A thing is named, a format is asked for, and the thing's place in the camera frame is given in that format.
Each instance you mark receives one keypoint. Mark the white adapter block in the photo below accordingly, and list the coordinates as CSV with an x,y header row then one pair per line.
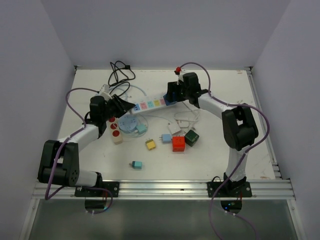
x,y
174,128

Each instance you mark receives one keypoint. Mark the red cube adapter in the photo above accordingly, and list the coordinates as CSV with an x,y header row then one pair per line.
x,y
178,144

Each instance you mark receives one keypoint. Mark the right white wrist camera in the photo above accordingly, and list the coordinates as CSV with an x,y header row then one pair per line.
x,y
179,72

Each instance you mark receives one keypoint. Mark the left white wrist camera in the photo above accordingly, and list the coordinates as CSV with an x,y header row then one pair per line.
x,y
104,92

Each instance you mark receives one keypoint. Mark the light blue charger plug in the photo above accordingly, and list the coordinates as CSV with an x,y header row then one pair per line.
x,y
166,138

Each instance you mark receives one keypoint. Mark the mint green charger plug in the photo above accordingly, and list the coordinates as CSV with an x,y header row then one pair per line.
x,y
141,128

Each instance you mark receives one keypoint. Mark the beige red power strip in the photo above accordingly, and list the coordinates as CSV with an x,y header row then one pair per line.
x,y
114,129

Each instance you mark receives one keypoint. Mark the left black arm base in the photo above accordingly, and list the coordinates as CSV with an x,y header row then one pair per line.
x,y
98,199

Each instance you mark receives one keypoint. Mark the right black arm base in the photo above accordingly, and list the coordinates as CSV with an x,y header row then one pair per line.
x,y
237,190

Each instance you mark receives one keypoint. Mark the teal charger plug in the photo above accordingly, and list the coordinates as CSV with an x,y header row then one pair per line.
x,y
136,164

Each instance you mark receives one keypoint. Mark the dark green cube adapter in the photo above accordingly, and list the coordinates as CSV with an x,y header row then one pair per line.
x,y
191,137

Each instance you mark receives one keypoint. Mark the blue cube adapter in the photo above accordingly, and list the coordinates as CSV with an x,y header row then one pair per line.
x,y
170,98

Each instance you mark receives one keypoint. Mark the round light blue socket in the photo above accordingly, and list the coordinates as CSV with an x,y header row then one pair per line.
x,y
128,123

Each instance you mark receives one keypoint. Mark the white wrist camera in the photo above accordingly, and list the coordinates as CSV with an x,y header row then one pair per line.
x,y
104,92
179,72

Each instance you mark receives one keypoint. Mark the yellow charger plug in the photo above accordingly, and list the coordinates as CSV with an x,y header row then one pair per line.
x,y
150,144

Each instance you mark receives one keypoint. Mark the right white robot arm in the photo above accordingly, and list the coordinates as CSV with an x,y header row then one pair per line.
x,y
238,125

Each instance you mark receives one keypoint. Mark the white multicolour power strip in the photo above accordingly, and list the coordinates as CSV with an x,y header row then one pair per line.
x,y
147,104

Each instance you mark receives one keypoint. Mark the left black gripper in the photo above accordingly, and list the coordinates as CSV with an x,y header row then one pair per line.
x,y
121,106

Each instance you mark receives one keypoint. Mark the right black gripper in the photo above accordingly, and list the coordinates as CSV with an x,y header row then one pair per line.
x,y
173,87

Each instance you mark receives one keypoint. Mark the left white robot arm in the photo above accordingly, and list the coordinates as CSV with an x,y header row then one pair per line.
x,y
60,161

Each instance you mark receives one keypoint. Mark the aluminium rail frame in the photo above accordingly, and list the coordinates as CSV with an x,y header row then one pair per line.
x,y
272,189

